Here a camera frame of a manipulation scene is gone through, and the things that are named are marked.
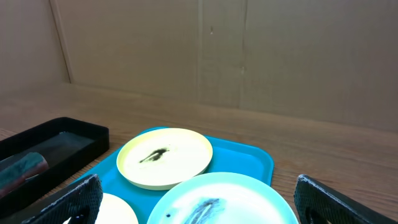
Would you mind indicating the green scrubbing sponge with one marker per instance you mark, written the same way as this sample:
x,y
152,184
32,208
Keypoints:
x,y
16,169

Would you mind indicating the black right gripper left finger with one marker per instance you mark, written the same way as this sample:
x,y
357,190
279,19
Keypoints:
x,y
79,202

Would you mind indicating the light blue plate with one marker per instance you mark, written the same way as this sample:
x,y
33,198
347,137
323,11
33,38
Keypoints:
x,y
222,198

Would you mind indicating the black water tray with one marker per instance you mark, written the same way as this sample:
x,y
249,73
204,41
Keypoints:
x,y
67,145

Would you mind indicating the yellow plate with stain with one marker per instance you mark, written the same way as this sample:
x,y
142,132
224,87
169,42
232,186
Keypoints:
x,y
162,158

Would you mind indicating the teal plastic tray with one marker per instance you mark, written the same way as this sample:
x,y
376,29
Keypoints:
x,y
228,156

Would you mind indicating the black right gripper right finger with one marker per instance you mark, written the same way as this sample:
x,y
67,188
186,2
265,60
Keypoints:
x,y
316,202

